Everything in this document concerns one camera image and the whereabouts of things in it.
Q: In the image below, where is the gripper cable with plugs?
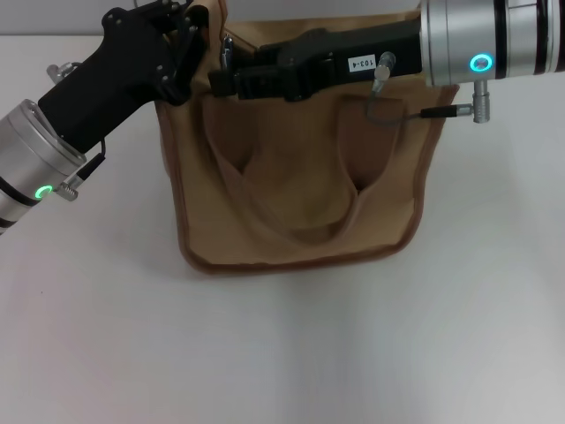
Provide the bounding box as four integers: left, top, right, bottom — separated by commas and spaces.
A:
47, 61, 108, 202
363, 49, 493, 127

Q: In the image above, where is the khaki canvas food bag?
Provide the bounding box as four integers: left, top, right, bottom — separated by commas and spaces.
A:
154, 0, 462, 276

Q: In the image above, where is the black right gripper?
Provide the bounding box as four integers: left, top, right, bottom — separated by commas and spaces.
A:
207, 18, 426, 103

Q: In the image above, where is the silver metal zipper pull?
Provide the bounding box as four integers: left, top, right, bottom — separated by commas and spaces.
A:
218, 34, 236, 72

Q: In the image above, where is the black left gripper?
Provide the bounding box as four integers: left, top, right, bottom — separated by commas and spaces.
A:
37, 0, 209, 154

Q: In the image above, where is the right gripper cable with plugs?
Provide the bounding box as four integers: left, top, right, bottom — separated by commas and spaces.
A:
363, 49, 493, 127

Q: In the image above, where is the left gripper cable with plugs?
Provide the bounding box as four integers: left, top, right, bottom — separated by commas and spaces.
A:
47, 61, 108, 202

